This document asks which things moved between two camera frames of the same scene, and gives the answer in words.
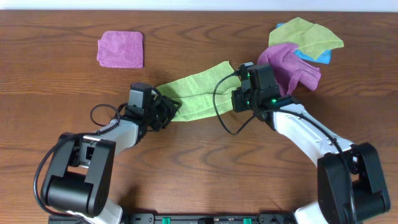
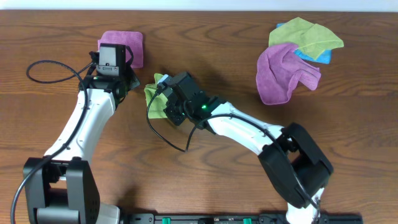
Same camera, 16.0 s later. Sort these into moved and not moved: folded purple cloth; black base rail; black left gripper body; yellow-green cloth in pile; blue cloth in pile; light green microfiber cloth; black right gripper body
Moved: black right gripper body; light green microfiber cloth; black left gripper body
Not moved: blue cloth in pile; folded purple cloth; black base rail; yellow-green cloth in pile
